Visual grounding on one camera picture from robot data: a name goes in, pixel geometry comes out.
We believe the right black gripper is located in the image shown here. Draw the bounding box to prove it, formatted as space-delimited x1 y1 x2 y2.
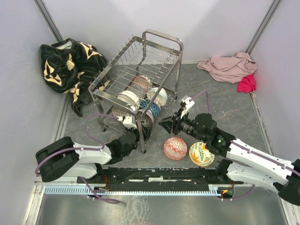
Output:
157 107 207 143

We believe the red diamond patterned bowl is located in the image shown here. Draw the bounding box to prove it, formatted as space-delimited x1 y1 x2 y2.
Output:
163 137 188 160

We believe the blue triangle patterned bowl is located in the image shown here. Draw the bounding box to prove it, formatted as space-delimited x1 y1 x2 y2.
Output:
140 98 161 117

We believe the plain white bowl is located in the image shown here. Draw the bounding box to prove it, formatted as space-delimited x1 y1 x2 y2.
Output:
147 87 168 106

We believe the brown cross patterned bowl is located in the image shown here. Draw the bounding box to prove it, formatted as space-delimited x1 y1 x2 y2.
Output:
111 107 128 117

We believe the white scalloped bowl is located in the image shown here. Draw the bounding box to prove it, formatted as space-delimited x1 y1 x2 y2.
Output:
117 90 140 108

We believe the stainless steel dish rack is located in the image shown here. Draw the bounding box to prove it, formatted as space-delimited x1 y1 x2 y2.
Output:
89 29 184 153

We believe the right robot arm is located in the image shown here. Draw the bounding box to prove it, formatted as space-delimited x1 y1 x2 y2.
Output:
159 113 300 206

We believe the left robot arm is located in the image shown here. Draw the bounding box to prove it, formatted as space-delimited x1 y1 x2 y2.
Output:
35 130 140 183

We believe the yellow floral bowl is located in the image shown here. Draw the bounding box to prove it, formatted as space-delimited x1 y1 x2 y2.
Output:
189 142 215 167

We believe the dusty pink cloth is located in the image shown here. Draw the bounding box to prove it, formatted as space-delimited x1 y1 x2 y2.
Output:
197 52 257 84

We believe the magenta cloth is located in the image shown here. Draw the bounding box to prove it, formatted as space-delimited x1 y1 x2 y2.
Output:
237 75 256 93

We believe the black and cream blanket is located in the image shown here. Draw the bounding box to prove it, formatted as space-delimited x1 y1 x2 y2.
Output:
40 38 108 117

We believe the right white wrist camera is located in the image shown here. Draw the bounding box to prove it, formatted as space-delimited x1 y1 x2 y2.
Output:
179 96 195 119

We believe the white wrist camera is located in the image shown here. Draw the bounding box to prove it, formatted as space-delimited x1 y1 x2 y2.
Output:
179 96 195 119
118 115 137 129

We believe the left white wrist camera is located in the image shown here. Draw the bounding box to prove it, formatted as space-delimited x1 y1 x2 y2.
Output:
118 115 137 129

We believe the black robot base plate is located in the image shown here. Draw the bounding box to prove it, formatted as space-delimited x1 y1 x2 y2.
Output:
86 167 233 191

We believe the light blue cable duct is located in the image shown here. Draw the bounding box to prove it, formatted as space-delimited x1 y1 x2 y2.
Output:
44 185 221 197

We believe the aluminium frame rail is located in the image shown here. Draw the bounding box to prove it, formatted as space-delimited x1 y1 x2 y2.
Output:
24 177 300 225

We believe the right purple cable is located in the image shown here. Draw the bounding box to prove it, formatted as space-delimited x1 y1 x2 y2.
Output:
191 90 300 202

